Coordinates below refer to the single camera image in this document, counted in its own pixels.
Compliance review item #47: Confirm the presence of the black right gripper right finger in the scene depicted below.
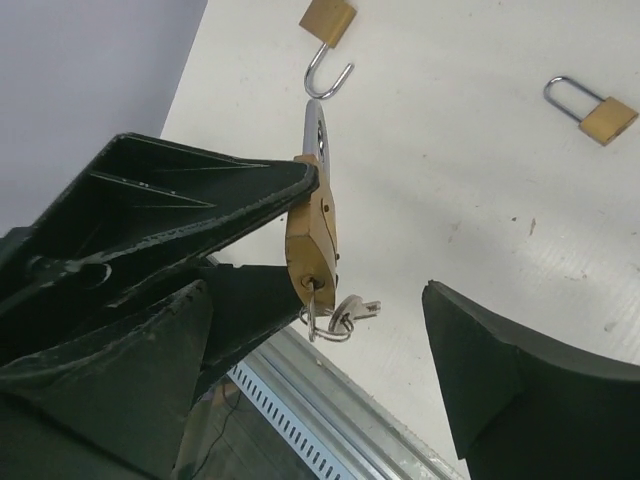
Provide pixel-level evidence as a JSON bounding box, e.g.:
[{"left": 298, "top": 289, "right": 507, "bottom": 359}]
[{"left": 422, "top": 281, "right": 639, "bottom": 479}]

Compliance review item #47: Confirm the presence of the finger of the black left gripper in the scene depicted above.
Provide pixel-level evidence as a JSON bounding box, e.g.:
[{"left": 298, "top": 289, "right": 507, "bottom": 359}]
[
  {"left": 1, "top": 134, "right": 319, "bottom": 317},
  {"left": 194, "top": 264, "right": 302, "bottom": 395}
]

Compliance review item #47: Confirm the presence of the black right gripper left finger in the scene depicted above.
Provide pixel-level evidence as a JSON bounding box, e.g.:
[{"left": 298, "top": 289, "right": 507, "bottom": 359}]
[{"left": 1, "top": 281, "right": 213, "bottom": 479}]

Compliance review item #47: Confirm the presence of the silver key pair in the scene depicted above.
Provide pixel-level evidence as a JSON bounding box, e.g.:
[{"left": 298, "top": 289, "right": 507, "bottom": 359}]
[{"left": 298, "top": 280, "right": 382, "bottom": 343}]

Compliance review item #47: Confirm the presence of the long-shackle brass padlock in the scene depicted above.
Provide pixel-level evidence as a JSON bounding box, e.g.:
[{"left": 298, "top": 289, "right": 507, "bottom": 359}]
[{"left": 285, "top": 99, "right": 338, "bottom": 316}]

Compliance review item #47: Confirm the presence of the large brass padlock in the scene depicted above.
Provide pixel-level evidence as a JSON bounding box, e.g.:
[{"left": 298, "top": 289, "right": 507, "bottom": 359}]
[{"left": 299, "top": 0, "right": 357, "bottom": 100}]

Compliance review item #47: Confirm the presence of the small brass padlock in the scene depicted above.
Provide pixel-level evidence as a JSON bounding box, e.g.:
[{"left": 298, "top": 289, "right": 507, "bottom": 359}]
[{"left": 542, "top": 76, "right": 639, "bottom": 146}]

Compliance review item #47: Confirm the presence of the slotted cable duct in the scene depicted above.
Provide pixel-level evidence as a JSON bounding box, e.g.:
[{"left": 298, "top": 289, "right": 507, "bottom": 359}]
[{"left": 228, "top": 361, "right": 355, "bottom": 480}]

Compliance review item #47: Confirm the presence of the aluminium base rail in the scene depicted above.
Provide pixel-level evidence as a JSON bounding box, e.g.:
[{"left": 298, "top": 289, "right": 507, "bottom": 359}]
[{"left": 242, "top": 327, "right": 460, "bottom": 479}]

